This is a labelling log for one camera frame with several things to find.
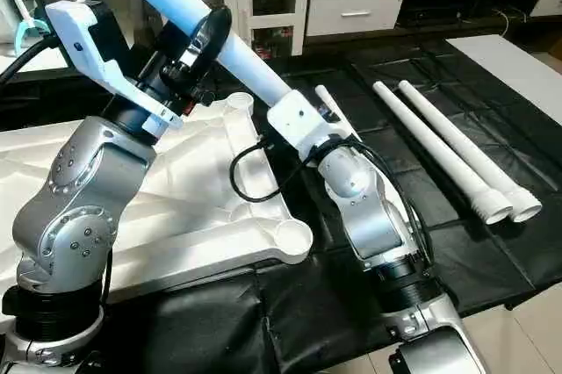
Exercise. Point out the white plastic table top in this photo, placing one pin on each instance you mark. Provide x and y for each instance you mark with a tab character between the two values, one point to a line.
202	207

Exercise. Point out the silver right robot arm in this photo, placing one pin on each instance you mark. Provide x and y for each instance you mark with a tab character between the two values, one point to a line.
369	207

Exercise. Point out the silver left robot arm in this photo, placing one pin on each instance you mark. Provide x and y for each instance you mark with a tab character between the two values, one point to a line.
70	216

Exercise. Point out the teal and white mop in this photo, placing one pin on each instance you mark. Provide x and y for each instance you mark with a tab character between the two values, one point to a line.
22	32

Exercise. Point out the white flat board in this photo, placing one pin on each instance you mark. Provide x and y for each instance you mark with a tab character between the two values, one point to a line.
518	71

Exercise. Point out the black work mat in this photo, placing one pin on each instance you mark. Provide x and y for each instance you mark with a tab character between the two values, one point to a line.
299	321

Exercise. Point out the small white drawer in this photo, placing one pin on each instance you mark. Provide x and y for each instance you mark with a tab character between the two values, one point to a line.
546	2

